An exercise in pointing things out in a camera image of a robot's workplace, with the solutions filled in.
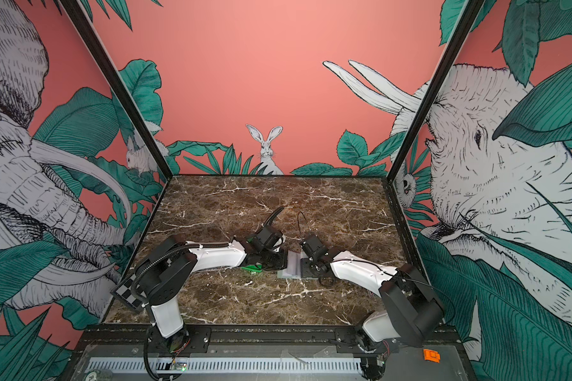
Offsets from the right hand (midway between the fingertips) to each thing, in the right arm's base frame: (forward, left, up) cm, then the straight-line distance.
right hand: (306, 267), depth 88 cm
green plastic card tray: (+1, +19, -3) cm, 19 cm away
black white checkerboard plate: (-10, +63, +2) cm, 64 cm away
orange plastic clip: (-27, -37, 0) cm, 46 cm away
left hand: (+1, +5, +2) cm, 5 cm away
